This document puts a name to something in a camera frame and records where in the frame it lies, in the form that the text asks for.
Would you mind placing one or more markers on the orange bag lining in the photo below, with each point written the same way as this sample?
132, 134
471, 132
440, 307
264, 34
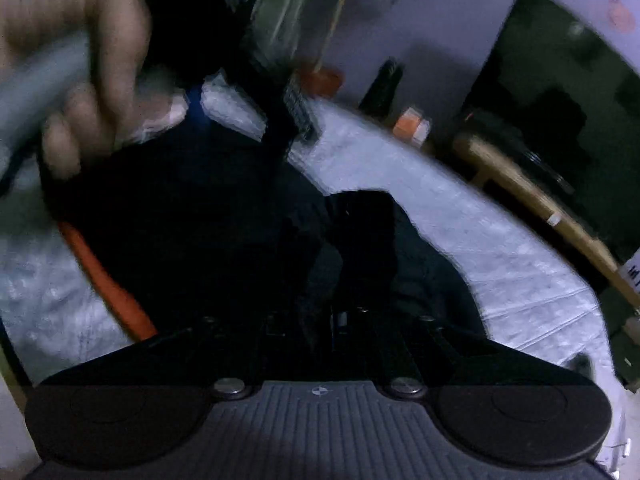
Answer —
121, 304

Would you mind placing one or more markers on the orange white small box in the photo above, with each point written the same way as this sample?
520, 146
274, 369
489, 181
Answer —
412, 127

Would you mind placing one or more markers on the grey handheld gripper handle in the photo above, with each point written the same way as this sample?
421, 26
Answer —
33, 91

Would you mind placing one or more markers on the wooden tv bench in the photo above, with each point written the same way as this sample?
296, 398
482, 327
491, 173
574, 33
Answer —
494, 165

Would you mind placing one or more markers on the dark navy storage bag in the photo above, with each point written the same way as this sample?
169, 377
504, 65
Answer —
204, 225

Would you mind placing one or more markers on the black desktop speaker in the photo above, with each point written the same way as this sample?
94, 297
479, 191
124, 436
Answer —
378, 101

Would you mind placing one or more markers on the black flat screen television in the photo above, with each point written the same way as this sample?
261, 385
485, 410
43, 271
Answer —
556, 98

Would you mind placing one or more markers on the silver quilted bedspread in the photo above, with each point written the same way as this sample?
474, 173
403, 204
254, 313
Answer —
529, 297

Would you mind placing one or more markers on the person's bare hand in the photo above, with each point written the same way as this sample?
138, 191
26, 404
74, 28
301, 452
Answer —
105, 109

